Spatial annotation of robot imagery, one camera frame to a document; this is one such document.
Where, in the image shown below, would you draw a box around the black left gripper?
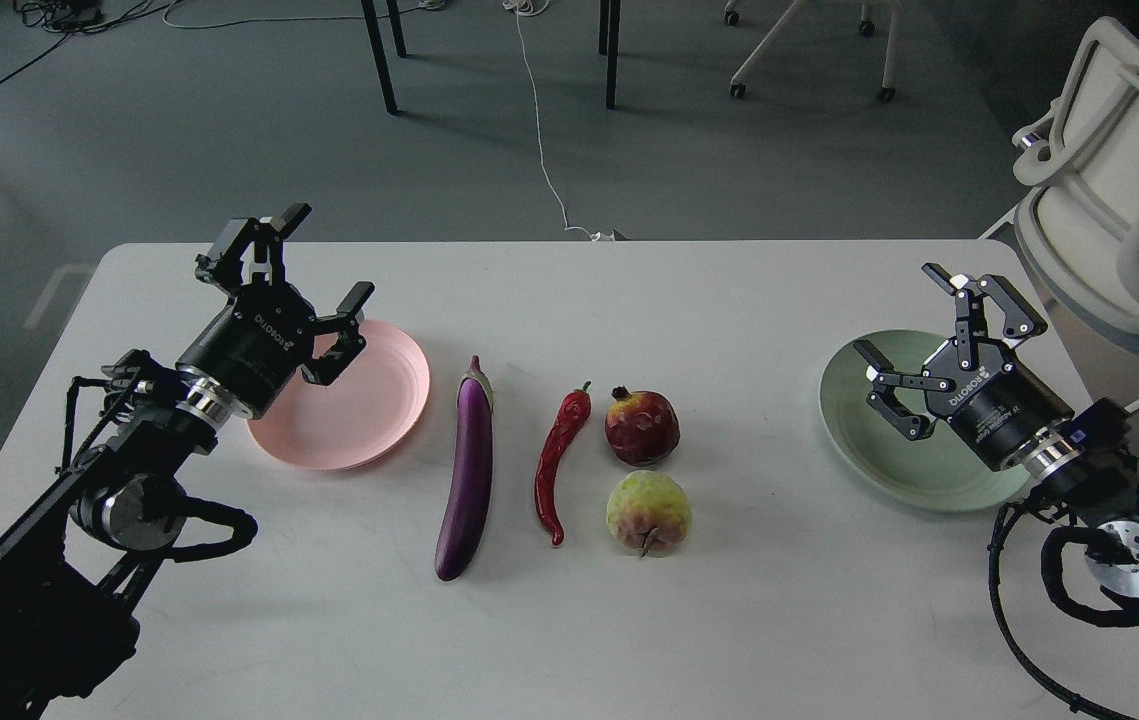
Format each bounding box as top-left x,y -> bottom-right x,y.
177,202 -> 374,419

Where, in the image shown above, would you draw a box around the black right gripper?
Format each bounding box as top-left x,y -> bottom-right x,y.
852,263 -> 1075,471

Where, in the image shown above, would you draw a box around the purple eggplant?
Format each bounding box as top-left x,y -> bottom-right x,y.
435,355 -> 493,582

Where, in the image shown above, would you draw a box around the red chili pepper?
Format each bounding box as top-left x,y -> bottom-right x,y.
533,381 -> 592,548

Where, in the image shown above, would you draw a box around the red pomegranate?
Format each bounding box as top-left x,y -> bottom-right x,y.
604,386 -> 682,468

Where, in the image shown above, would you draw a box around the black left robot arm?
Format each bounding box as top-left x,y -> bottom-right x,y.
0,202 -> 374,719

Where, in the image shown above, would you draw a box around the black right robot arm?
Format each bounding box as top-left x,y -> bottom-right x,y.
853,263 -> 1139,719

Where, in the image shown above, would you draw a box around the light green plate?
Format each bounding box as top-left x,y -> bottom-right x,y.
819,343 -> 1029,512

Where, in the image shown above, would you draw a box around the pink plate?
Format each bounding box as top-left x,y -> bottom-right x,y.
246,320 -> 429,471

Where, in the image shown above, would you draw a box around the white office chair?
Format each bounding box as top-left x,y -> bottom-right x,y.
980,16 -> 1139,433

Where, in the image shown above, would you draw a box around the black table leg left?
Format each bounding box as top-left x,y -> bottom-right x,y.
359,0 -> 408,117

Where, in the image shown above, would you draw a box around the black table leg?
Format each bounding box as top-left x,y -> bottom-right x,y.
359,0 -> 408,117
597,0 -> 621,111

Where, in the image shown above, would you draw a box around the white chair wheeled base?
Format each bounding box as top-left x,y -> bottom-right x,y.
726,1 -> 907,104

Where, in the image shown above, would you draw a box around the black table leg right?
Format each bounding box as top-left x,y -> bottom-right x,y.
597,0 -> 621,111

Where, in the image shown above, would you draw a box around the black floor cables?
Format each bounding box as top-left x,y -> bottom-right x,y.
0,0 -> 170,118

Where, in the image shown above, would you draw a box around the white floor cable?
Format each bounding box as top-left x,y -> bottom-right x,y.
503,0 -> 616,242

